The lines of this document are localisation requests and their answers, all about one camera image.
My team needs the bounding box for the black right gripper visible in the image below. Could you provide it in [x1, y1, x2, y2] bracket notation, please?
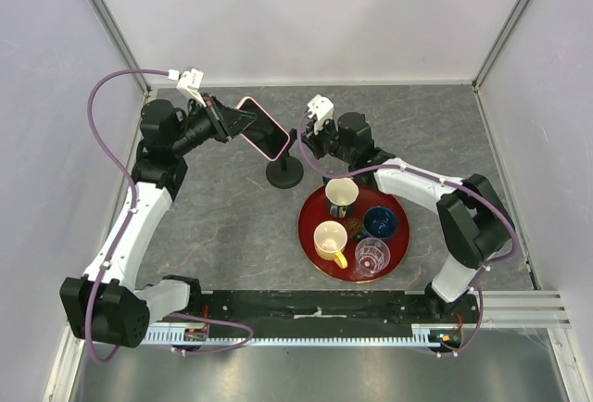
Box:
[300, 114, 355, 165]

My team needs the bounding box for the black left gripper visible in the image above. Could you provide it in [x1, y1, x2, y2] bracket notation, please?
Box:
[170, 93, 257, 156]

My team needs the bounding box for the pink smartphone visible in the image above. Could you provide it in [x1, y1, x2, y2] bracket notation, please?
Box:
[236, 96, 290, 161]

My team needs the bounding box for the black phone stand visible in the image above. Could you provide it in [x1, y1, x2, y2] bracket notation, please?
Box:
[266, 129, 304, 189]

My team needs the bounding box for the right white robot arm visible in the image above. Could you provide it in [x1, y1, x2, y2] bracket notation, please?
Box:
[296, 111, 520, 322]

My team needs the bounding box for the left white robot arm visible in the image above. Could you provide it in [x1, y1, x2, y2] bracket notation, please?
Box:
[59, 95, 257, 347]

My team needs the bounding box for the green mug white inside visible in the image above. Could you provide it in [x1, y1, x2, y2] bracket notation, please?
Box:
[324, 178, 360, 219]

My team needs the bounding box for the red round tray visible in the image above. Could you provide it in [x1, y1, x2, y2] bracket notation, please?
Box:
[297, 186, 410, 283]

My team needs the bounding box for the yellow mug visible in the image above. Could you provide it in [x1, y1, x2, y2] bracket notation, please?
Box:
[313, 220, 348, 270]

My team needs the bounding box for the blue mug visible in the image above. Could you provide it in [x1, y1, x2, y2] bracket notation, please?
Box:
[362, 206, 398, 241]

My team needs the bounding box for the clear glass tumbler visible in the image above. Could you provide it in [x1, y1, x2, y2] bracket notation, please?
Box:
[355, 237, 391, 278]

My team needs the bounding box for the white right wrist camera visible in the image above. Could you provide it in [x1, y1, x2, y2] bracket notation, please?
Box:
[308, 94, 334, 135]

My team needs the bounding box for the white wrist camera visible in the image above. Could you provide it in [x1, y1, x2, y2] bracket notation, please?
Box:
[168, 68, 206, 107]
[308, 94, 334, 135]

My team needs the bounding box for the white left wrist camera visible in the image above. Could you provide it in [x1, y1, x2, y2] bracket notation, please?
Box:
[168, 68, 206, 107]

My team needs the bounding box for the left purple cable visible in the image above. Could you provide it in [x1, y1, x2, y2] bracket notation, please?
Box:
[85, 69, 255, 364]

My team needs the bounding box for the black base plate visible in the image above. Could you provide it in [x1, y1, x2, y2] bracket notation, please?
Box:
[181, 290, 479, 340]

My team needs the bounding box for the aluminium frame rail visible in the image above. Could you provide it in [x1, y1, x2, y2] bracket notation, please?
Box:
[88, 0, 140, 69]

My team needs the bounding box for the blue slotted cable duct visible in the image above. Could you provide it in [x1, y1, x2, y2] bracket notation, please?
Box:
[141, 323, 461, 347]

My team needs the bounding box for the right aluminium frame post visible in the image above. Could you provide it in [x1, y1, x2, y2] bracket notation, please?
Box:
[472, 0, 533, 94]

